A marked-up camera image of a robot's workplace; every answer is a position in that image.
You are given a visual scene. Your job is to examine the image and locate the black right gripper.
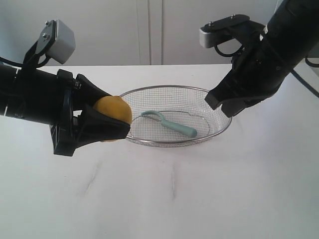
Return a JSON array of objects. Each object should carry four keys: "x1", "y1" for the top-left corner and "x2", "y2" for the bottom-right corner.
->
[{"x1": 205, "y1": 21, "x2": 294, "y2": 118}]

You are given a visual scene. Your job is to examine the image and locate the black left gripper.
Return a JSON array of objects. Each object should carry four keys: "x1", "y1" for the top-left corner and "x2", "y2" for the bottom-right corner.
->
[{"x1": 24, "y1": 69, "x2": 132, "y2": 157}]

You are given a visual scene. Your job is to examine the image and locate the oval wire mesh basket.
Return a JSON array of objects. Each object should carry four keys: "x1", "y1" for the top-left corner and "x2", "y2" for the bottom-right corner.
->
[{"x1": 120, "y1": 85, "x2": 232, "y2": 147}]

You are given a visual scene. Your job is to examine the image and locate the yellow lemon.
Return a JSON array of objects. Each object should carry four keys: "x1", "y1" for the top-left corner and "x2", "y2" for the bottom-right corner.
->
[{"x1": 93, "y1": 96, "x2": 133, "y2": 142}]

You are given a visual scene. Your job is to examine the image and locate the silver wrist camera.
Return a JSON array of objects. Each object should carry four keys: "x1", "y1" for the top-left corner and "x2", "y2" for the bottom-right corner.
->
[
  {"x1": 199, "y1": 14, "x2": 250, "y2": 48},
  {"x1": 22, "y1": 19, "x2": 76, "y2": 68}
]

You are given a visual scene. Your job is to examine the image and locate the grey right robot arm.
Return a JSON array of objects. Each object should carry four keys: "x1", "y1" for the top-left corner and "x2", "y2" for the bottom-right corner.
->
[{"x1": 200, "y1": 0, "x2": 319, "y2": 118}]

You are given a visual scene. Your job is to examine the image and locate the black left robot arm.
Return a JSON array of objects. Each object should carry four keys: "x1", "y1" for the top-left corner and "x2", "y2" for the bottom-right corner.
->
[{"x1": 0, "y1": 65, "x2": 130, "y2": 156}]

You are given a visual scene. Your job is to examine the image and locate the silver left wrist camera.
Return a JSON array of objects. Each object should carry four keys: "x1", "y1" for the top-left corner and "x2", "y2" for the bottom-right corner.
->
[{"x1": 22, "y1": 19, "x2": 76, "y2": 68}]

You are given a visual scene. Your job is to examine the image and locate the white cabinet doors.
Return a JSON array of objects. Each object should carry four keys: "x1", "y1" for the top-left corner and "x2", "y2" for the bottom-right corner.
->
[{"x1": 0, "y1": 0, "x2": 279, "y2": 66}]

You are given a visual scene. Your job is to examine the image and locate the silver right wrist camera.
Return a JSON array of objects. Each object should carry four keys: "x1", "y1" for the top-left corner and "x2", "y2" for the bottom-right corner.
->
[{"x1": 199, "y1": 14, "x2": 250, "y2": 48}]

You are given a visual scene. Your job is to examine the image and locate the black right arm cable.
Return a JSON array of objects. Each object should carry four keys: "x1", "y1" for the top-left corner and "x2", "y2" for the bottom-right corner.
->
[{"x1": 214, "y1": 42, "x2": 319, "y2": 99}]

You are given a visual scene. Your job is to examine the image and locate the teal handled vegetable peeler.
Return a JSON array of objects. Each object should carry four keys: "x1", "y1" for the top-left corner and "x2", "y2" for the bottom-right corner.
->
[{"x1": 141, "y1": 111, "x2": 197, "y2": 137}]

